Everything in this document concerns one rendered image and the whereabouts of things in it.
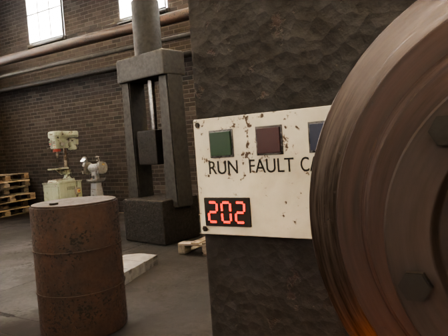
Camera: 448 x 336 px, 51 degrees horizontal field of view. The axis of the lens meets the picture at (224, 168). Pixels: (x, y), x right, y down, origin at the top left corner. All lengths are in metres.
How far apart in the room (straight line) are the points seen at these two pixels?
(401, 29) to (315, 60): 0.21
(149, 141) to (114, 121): 3.22
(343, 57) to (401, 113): 0.23
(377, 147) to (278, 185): 0.24
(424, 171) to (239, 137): 0.36
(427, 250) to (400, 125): 0.11
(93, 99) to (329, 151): 9.17
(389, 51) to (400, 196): 0.15
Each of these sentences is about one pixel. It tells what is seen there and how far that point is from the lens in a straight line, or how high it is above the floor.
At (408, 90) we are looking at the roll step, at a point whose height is 1.24.
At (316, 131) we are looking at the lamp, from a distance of 0.63.
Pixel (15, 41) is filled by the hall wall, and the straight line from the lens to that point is 11.59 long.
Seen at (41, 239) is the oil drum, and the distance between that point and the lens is 3.20.
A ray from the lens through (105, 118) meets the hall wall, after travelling 9.37.
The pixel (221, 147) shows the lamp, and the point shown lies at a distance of 0.70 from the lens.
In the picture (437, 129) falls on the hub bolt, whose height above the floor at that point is 1.20.
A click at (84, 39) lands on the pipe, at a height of 3.19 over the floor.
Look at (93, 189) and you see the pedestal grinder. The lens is 9.11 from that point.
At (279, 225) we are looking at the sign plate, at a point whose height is 1.08.
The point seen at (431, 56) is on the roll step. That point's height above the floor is 1.26.
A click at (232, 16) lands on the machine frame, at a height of 1.39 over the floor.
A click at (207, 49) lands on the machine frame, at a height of 1.35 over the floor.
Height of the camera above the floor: 1.20
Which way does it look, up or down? 3 degrees down
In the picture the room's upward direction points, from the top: 4 degrees counter-clockwise
